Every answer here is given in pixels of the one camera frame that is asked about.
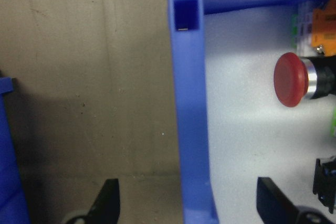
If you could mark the white foam bin liner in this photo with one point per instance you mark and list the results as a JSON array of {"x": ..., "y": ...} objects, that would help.
[{"x": 236, "y": 129}]

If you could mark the white contact block orange clip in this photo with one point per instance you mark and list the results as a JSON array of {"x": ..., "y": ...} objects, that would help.
[{"x": 325, "y": 24}]

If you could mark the red mushroom push button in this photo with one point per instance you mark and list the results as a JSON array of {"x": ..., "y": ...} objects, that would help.
[{"x": 288, "y": 79}]

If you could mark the white contact block green button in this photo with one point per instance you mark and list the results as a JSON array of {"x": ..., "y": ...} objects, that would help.
[{"x": 334, "y": 124}]

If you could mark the black clear contact block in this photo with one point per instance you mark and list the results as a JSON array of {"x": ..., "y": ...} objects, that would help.
[{"x": 323, "y": 182}]

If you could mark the blue plastic storage bin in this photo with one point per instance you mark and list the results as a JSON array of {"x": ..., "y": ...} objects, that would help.
[
  {"x": 189, "y": 103},
  {"x": 10, "y": 155}
]

